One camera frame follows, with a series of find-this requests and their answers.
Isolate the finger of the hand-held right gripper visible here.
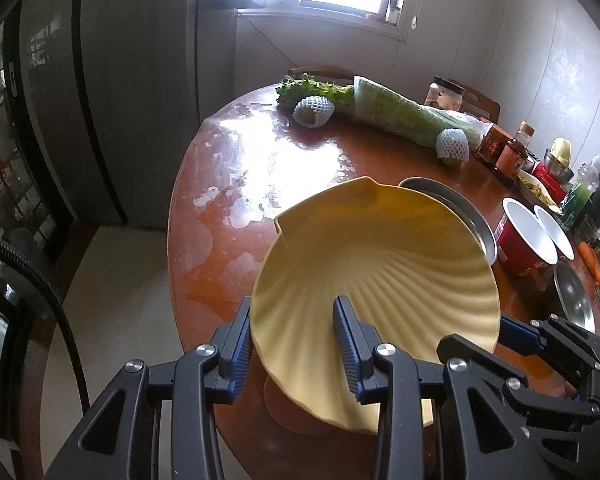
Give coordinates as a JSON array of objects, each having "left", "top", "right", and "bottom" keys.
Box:
[
  {"left": 500, "top": 314, "right": 598, "bottom": 378},
  {"left": 436, "top": 334, "right": 600, "bottom": 431}
]

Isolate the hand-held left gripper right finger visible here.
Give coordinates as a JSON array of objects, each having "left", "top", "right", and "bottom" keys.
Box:
[{"left": 332, "top": 296, "right": 551, "bottom": 480}]

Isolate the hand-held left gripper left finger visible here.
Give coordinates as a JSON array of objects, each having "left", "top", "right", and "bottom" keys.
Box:
[{"left": 45, "top": 297, "right": 253, "bottom": 480}]

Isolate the yellow shell-shaped plate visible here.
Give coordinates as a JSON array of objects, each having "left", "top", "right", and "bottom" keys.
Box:
[{"left": 250, "top": 176, "right": 502, "bottom": 435}]

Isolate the red and white paper bowl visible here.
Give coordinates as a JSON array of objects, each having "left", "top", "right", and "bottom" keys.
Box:
[
  {"left": 495, "top": 197, "right": 559, "bottom": 277},
  {"left": 534, "top": 205, "right": 577, "bottom": 261}
]

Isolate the shallow steel bowl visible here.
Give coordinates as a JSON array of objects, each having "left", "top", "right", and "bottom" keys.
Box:
[{"left": 552, "top": 260, "right": 597, "bottom": 333}]

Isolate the orange carrot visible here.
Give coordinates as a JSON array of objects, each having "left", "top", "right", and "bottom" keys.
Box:
[{"left": 578, "top": 242, "right": 600, "bottom": 286}]

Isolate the large steel bowl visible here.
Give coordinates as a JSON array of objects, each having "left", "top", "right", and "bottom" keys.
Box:
[{"left": 397, "top": 176, "right": 498, "bottom": 266}]

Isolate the clear drinking glass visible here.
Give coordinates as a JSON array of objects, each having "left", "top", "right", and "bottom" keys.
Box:
[{"left": 577, "top": 215, "right": 600, "bottom": 246}]

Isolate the white dish with food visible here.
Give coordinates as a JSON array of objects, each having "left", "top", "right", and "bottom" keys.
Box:
[{"left": 516, "top": 170, "right": 563, "bottom": 211}]

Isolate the green drink bottle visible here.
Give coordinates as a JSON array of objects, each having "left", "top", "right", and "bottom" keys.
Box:
[{"left": 562, "top": 162, "right": 600, "bottom": 228}]

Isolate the red tissue box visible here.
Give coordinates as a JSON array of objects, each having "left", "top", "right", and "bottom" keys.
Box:
[{"left": 530, "top": 162, "right": 568, "bottom": 206}]

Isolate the deep steel bowl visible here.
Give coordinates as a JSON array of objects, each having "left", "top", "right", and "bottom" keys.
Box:
[{"left": 544, "top": 147, "right": 576, "bottom": 183}]

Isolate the brown sauce bottle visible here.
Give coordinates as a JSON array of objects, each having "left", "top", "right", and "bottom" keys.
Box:
[{"left": 495, "top": 121, "right": 536, "bottom": 186}]

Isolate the sauce jar with orange label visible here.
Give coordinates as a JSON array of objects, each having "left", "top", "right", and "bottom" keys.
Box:
[{"left": 474, "top": 124, "right": 513, "bottom": 166}]

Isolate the fruit in white foam net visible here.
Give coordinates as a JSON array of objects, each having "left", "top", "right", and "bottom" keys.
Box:
[
  {"left": 434, "top": 129, "right": 472, "bottom": 167},
  {"left": 292, "top": 95, "right": 337, "bottom": 128}
]

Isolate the wooden chair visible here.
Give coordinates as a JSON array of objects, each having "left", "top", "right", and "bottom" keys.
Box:
[
  {"left": 447, "top": 80, "right": 501, "bottom": 123},
  {"left": 287, "top": 65, "right": 356, "bottom": 83}
]

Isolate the clear jar with black lid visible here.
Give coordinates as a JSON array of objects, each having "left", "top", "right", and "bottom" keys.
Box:
[{"left": 424, "top": 76, "right": 467, "bottom": 112}]

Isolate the wrapped napa cabbage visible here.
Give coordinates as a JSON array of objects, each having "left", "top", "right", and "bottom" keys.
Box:
[{"left": 351, "top": 76, "right": 493, "bottom": 148}]

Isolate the leafy green vegetable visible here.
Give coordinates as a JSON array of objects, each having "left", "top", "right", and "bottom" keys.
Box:
[{"left": 275, "top": 74, "right": 356, "bottom": 111}]

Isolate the grey refrigerator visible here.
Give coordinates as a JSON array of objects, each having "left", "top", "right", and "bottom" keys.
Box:
[{"left": 17, "top": 0, "right": 201, "bottom": 226}]

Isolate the dark glass door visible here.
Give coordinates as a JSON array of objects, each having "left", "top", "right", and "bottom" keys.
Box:
[{"left": 0, "top": 10, "right": 76, "bottom": 321}]

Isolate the black cable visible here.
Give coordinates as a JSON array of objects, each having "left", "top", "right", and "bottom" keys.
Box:
[{"left": 0, "top": 227, "right": 91, "bottom": 411}]

